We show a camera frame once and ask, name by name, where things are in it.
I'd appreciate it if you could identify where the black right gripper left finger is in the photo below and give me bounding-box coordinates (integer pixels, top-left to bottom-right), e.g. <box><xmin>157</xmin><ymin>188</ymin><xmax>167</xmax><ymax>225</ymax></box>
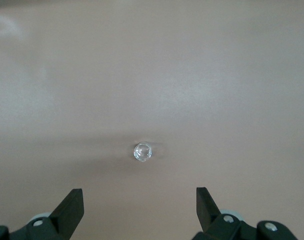
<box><xmin>0</xmin><ymin>188</ymin><xmax>85</xmax><ymax>240</ymax></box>

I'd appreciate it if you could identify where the small clear glass beaker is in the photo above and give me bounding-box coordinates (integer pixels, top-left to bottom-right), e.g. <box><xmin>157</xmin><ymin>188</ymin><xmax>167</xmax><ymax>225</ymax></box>
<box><xmin>133</xmin><ymin>141</ymin><xmax>153</xmax><ymax>163</ymax></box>

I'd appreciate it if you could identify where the brown table mat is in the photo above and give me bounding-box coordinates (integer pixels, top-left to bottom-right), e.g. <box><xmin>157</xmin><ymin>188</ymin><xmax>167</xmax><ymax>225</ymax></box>
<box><xmin>0</xmin><ymin>0</ymin><xmax>304</xmax><ymax>240</ymax></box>

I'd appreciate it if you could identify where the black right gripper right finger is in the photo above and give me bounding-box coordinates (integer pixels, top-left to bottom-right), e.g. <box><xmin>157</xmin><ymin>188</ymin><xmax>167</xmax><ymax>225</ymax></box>
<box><xmin>191</xmin><ymin>186</ymin><xmax>299</xmax><ymax>240</ymax></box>

